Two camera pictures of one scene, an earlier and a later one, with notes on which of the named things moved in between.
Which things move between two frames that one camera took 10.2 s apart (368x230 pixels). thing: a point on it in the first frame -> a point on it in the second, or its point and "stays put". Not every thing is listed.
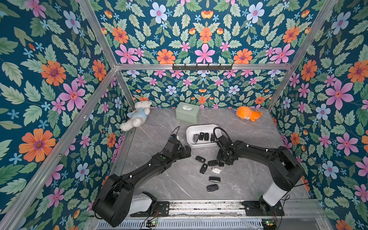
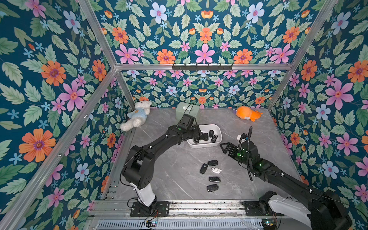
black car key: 204,168 stays put
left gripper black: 183,155 -> 197,132
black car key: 215,179 stays put
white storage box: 201,135 stays put
